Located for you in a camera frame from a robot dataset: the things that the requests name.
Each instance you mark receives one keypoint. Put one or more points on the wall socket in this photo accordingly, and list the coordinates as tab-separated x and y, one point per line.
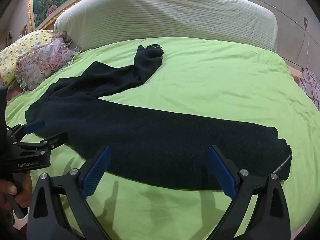
306	21

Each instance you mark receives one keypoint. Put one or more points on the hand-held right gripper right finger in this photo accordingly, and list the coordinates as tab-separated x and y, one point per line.
223	172

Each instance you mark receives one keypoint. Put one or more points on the gold framed floral painting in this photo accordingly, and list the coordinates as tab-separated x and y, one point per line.
47	0

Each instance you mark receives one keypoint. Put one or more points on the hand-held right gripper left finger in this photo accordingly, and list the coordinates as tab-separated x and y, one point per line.
97	170

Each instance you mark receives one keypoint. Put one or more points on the striped white headboard cover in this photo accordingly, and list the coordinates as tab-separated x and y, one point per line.
175	12

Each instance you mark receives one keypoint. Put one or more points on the black pants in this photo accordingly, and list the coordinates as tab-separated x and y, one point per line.
162	140

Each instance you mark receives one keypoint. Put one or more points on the pink floral ruffled pillow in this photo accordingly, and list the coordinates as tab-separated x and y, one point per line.
42	60

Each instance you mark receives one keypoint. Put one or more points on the pink plaid cloth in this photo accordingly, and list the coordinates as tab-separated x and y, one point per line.
311	85

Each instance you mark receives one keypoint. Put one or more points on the person's left hand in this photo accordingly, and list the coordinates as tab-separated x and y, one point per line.
8	187

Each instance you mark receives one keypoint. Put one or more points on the yellow printed pillow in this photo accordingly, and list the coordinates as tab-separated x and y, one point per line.
22	45

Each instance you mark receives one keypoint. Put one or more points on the green bed sheet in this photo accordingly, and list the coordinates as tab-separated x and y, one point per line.
212	85

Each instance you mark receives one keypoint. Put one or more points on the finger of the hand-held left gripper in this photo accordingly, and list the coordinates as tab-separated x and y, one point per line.
56	140
35	127

